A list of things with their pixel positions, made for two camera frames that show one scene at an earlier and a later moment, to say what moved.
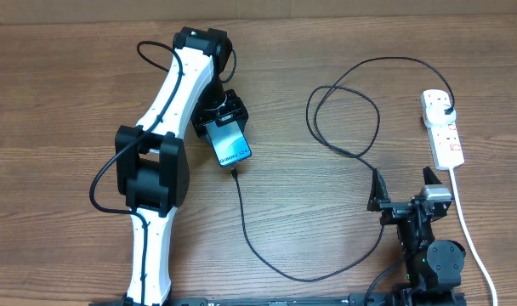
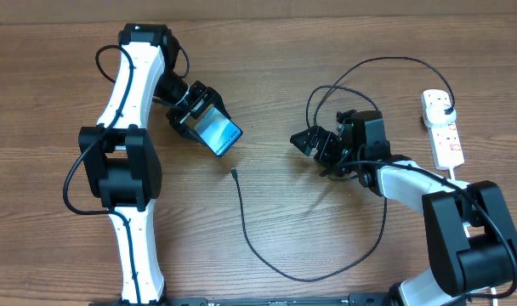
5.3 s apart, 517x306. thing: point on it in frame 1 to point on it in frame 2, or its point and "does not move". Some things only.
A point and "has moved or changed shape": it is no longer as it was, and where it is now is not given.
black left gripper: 237,110 to 206,95
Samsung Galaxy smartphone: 229,142 has moved or changed shape
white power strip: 443,139 does not move
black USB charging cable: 319,112 to 372,104
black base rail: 334,300 does not move
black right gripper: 394,210 to 315,136
